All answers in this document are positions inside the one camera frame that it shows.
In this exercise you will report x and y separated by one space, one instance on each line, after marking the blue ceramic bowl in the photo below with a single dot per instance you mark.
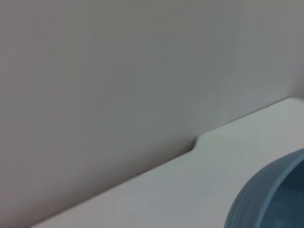
261 190

